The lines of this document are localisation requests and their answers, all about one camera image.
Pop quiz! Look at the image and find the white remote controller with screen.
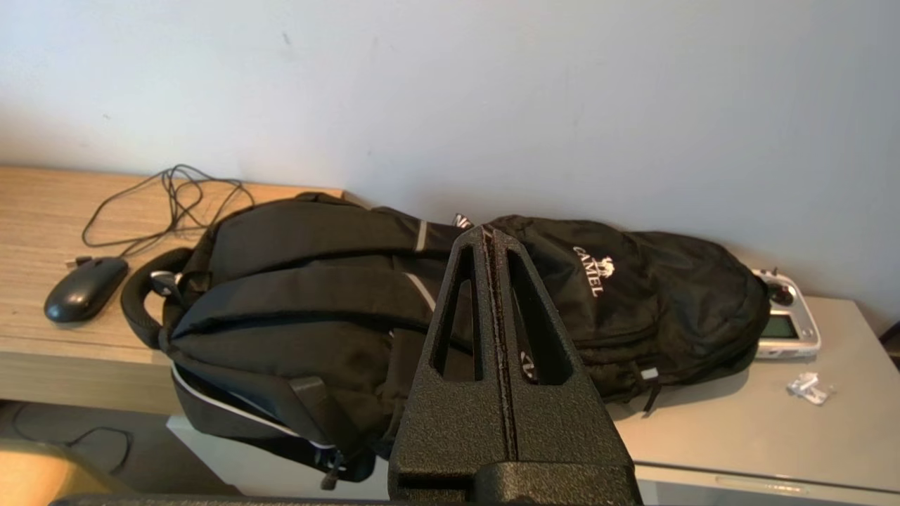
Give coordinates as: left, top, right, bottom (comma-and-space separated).
749, 267, 822, 361

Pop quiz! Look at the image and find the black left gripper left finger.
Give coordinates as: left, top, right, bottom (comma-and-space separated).
389, 225, 508, 480

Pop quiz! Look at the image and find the black backpack with grey stripes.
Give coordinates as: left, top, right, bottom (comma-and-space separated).
120, 191, 486, 491

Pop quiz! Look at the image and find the thin black mouse cable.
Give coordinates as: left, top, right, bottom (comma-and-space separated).
65, 164, 255, 268

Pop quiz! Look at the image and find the crumpled clear plastic scrap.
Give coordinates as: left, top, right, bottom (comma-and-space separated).
786, 372, 834, 406

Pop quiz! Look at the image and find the light wooden desk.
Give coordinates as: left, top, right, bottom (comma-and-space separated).
0, 165, 345, 415

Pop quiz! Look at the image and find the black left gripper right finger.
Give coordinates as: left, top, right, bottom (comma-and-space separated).
492, 226, 637, 470

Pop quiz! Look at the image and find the tan rounded object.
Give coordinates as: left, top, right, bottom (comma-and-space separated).
0, 439, 134, 506

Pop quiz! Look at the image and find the black Camel logo backpack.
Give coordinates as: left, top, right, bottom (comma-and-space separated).
485, 214, 772, 415

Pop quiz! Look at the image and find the black floor cable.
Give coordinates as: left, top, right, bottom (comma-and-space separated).
11, 402, 136, 476

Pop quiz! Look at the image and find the black computer mouse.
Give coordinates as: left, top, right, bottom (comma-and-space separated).
44, 256, 130, 324

